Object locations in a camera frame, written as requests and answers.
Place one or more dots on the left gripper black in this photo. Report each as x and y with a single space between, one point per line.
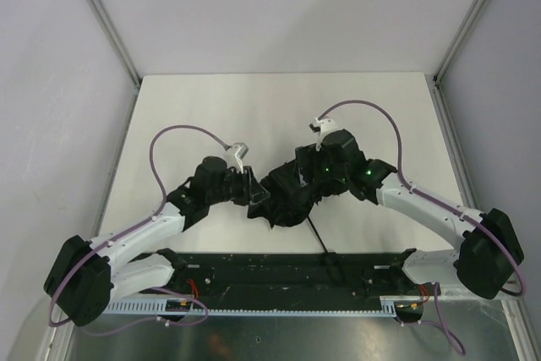
248 186

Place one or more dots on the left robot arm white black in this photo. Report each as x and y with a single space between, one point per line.
84 277

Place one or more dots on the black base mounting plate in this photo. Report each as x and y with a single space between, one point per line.
366 274

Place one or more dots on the right aluminium frame post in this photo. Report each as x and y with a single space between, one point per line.
465 29

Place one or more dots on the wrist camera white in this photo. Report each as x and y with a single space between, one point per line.
234 155
323 127

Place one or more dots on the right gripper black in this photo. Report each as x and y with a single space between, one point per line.
304 171

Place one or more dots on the left aluminium table rail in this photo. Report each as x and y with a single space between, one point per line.
115 163

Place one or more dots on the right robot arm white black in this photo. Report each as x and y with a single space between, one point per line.
484 249

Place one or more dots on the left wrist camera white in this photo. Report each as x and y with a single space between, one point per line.
234 155

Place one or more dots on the left aluminium frame post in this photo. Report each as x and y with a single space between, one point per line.
116 42

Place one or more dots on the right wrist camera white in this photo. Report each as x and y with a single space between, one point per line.
323 127

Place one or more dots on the slotted grey cable duct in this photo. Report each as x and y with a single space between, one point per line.
168 306

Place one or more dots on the aluminium frame post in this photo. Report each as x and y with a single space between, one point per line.
116 42
465 29

